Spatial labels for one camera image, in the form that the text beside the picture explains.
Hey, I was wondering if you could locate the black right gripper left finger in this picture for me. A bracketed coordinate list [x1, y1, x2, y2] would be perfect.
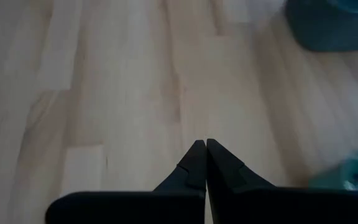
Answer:
[45, 139, 207, 224]

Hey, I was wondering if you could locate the light teal plastic bin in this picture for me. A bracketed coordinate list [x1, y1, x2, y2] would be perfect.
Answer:
[308, 145, 358, 192]

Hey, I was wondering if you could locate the dark blue-teal plastic bin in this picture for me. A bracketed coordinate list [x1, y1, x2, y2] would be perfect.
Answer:
[285, 0, 358, 53]

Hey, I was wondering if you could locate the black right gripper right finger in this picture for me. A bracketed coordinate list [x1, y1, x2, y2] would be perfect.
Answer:
[206, 138, 358, 224]

